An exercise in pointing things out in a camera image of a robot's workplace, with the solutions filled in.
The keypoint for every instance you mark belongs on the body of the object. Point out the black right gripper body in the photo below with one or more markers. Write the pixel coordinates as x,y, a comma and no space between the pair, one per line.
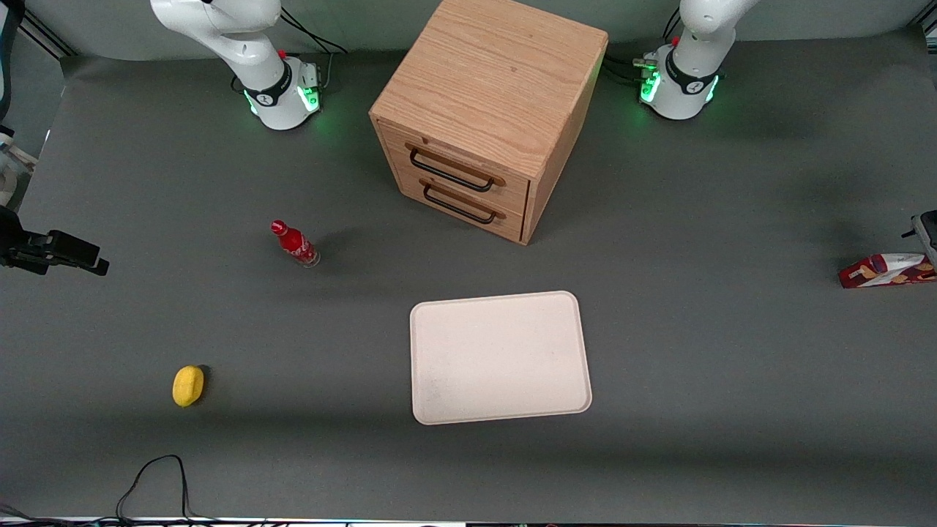
16,241

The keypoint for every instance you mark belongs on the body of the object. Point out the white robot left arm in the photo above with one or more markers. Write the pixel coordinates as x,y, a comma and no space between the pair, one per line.
684,88

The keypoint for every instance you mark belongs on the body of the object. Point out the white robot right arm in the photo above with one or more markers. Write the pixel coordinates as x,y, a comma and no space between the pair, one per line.
219,29

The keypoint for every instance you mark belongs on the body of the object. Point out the white rectangular tray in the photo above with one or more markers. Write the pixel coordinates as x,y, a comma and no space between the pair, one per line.
501,357

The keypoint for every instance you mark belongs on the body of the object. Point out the red cookie box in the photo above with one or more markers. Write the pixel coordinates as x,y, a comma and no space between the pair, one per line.
882,272

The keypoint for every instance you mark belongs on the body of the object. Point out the yellow lemon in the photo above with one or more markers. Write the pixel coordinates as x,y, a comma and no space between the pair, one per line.
188,386

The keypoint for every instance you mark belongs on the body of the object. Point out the red cola bottle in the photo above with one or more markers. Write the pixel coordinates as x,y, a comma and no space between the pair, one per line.
296,245

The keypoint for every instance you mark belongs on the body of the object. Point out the wooden drawer front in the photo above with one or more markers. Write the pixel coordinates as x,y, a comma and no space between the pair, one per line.
512,223
512,192

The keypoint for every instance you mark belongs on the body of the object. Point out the wooden drawer cabinet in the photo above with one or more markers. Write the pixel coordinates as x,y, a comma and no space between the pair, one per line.
490,73

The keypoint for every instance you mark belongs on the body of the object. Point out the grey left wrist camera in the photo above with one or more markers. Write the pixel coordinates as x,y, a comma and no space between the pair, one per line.
928,238

